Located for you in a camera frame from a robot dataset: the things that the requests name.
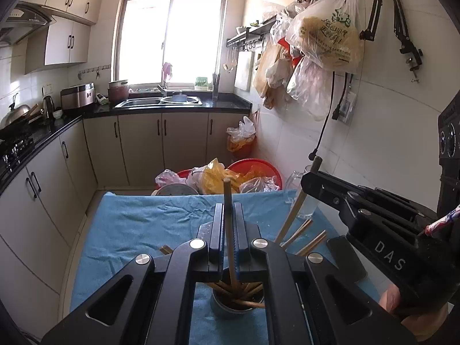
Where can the steel kettle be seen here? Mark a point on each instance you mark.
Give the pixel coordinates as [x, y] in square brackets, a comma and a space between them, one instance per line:
[48, 107]

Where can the kitchen window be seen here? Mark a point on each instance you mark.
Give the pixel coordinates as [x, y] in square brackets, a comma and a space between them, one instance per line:
[172, 36]

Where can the beige base cabinets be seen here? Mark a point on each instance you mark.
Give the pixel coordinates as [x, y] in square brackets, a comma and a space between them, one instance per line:
[143, 143]

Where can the person's right hand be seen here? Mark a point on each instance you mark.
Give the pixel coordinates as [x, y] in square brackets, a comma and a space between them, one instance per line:
[390, 300]

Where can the white green small container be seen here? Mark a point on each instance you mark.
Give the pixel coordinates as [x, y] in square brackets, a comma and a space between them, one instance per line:
[101, 99]

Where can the small white wall cabinet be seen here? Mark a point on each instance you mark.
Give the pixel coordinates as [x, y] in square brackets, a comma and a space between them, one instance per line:
[61, 43]

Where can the red hanging plastic bag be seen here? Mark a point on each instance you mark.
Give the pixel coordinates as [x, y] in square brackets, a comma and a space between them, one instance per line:
[293, 55]

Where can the wok with steel lid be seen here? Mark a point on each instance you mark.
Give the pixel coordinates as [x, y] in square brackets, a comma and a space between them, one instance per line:
[16, 116]

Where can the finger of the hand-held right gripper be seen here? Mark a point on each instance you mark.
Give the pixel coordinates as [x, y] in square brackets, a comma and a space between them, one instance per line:
[327, 190]

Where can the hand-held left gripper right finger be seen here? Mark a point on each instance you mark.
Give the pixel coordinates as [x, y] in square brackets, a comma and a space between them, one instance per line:
[238, 230]

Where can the small wall key hooks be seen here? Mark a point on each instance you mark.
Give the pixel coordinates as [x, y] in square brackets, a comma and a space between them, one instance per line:
[93, 69]

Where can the steel faucet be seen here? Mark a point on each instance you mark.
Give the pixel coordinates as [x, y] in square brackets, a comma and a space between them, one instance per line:
[162, 90]

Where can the clear crumpled plastic bag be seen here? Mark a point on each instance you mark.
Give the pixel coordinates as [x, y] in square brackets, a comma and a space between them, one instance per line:
[258, 186]

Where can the bunched clear hanging bags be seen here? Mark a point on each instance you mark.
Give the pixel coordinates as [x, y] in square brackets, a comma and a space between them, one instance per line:
[284, 25]

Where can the white wall outlet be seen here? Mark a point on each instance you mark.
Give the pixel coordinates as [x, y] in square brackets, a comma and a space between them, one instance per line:
[46, 89]

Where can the wooden chopstick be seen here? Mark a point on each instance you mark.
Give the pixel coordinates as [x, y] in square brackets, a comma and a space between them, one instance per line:
[166, 249]
[312, 241]
[229, 222]
[293, 215]
[300, 230]

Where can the hanging ladle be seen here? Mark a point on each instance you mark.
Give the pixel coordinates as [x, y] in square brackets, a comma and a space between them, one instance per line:
[226, 66]

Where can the steel range hood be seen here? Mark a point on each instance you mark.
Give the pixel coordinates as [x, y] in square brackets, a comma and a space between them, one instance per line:
[25, 18]

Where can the green package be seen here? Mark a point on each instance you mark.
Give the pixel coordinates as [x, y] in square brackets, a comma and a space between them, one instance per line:
[201, 83]

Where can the silver rice cooker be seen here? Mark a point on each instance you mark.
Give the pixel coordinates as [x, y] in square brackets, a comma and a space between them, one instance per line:
[77, 97]

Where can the white cutting board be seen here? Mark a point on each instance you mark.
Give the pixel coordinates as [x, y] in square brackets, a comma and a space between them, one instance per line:
[244, 72]

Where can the brown ceramic pot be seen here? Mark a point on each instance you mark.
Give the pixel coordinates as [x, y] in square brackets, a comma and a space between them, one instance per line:
[118, 93]

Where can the stainless steel double sink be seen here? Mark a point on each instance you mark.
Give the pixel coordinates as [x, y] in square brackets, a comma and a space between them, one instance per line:
[143, 102]

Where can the brown paper bag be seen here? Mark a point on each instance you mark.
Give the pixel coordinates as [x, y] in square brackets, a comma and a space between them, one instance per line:
[267, 79]

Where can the printed translucent shopping bag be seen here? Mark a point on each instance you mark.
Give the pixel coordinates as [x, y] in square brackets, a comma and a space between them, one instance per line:
[327, 36]

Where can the pink white plastic bag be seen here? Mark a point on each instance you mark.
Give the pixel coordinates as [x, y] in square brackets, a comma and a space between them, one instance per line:
[167, 179]

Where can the pink rubber glove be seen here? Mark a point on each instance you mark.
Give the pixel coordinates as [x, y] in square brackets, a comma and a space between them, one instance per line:
[167, 70]

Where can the blue table cloth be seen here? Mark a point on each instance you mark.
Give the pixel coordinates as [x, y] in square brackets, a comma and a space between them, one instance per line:
[136, 222]

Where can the large red plastic basin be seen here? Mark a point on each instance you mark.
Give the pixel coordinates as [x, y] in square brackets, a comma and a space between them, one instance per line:
[251, 163]

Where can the hanging badge card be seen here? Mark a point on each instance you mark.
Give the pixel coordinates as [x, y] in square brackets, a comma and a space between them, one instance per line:
[348, 107]

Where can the tall chopstick jar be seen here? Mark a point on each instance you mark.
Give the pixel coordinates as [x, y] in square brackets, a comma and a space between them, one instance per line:
[215, 88]

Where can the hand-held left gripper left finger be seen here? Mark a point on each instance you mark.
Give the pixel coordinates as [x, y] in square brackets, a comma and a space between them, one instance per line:
[216, 230]

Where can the hanging clear plastic bag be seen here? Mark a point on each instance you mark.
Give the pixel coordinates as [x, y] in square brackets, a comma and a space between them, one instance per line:
[309, 90]

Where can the round grey white lid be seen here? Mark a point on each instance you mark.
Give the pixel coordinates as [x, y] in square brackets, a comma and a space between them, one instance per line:
[174, 189]

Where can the clear glass mug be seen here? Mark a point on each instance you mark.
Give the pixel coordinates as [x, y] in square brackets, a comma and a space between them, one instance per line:
[305, 205]

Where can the bunch of chopsticks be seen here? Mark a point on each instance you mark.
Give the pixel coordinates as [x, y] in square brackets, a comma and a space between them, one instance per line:
[220, 288]

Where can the black phone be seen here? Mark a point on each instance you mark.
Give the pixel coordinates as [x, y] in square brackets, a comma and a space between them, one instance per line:
[346, 258]

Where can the black kitchen countertop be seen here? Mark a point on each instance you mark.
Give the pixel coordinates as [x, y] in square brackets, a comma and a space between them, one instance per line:
[215, 104]

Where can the black gas stove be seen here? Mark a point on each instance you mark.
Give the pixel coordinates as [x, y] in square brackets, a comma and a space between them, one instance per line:
[16, 151]

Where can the yellow plastic bag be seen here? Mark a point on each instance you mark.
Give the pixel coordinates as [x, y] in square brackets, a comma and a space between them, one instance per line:
[217, 174]

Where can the red waste bin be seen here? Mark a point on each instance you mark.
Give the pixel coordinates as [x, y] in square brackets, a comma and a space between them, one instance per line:
[242, 145]

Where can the black wall shelf rack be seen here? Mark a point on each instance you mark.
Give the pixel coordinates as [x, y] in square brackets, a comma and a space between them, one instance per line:
[248, 37]

